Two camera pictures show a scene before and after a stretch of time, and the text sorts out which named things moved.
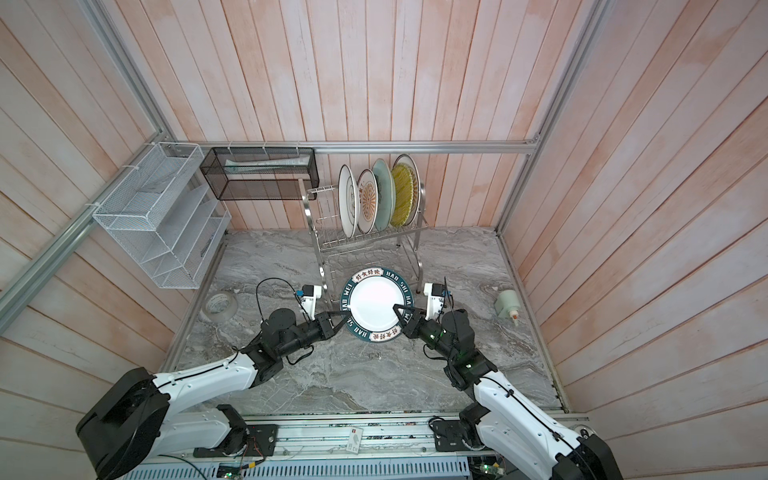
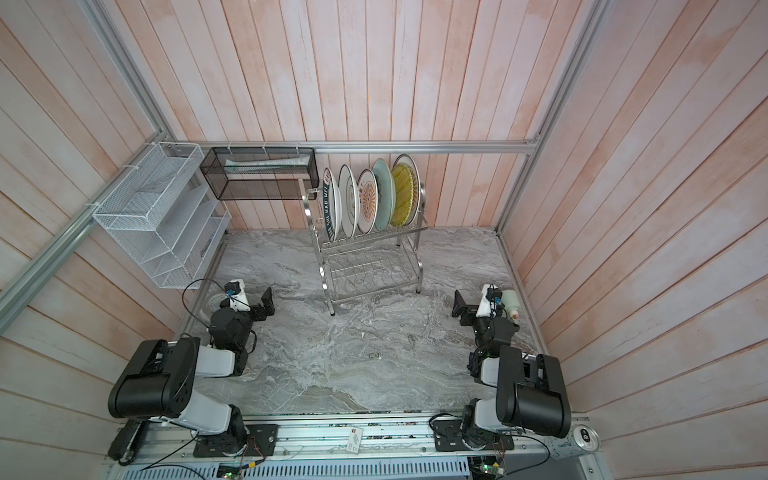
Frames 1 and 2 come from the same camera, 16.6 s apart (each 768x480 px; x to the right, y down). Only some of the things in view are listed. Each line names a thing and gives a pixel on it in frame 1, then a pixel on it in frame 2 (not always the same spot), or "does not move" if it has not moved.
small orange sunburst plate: (367, 201) does not move
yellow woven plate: (403, 195) does not move
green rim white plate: (370, 296) to (331, 205)
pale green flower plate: (386, 195) does not move
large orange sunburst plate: (414, 168) does not move
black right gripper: (414, 324) to (460, 307)
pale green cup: (507, 305) does not move
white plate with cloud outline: (348, 201) does not move
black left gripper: (326, 324) to (268, 306)
